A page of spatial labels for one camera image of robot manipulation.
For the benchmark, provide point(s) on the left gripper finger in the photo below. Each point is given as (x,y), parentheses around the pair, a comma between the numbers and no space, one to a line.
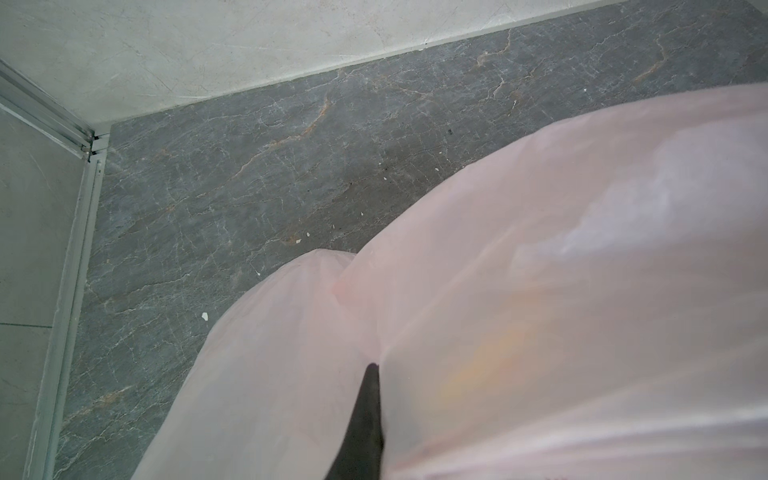
(360,454)

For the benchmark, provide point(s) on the pink plastic bag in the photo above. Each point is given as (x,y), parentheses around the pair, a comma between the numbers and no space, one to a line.
(589,302)

